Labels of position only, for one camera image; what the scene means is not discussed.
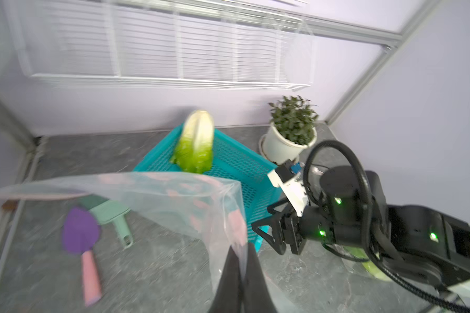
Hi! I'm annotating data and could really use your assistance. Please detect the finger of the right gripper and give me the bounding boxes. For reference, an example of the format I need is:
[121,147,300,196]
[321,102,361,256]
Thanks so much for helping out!
[251,212,294,255]

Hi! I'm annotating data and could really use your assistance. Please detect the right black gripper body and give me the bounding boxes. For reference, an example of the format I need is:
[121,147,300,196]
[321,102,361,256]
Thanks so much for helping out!
[280,166,365,254]

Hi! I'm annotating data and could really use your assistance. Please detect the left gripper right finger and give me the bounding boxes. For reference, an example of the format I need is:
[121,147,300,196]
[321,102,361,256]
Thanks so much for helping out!
[242,243,277,313]

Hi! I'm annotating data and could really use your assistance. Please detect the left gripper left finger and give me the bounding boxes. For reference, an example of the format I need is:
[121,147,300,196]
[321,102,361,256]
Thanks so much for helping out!
[208,247,243,313]

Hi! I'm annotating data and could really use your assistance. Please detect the green chinese cabbage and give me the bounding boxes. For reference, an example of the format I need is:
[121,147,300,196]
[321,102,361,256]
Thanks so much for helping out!
[340,244,392,282]

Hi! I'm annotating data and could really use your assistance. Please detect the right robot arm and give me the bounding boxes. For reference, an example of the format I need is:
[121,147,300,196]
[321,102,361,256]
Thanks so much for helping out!
[251,140,470,312]

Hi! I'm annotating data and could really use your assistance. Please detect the clear pink-dotted zipper bag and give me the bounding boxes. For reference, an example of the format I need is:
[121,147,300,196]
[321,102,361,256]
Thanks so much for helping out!
[0,172,248,290]

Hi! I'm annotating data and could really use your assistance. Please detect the pale upright chinese cabbage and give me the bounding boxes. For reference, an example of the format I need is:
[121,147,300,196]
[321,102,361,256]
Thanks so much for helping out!
[170,110,215,174]

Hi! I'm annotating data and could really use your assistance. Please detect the teal plastic basket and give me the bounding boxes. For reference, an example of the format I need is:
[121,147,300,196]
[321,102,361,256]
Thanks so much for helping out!
[134,125,281,250]

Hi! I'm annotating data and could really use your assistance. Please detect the potted green plant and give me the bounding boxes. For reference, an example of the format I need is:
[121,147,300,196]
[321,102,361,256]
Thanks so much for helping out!
[261,95,319,164]

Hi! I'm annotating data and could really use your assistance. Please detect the green toy scoop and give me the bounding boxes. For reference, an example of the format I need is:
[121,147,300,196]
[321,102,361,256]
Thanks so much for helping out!
[78,195,134,249]

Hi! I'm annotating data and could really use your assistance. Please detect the purple toy shovel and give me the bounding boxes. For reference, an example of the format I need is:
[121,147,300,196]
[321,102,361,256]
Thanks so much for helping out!
[61,207,103,306]

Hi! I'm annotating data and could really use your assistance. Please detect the long white wire shelf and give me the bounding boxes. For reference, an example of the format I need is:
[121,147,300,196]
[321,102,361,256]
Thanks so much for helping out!
[2,1,317,91]

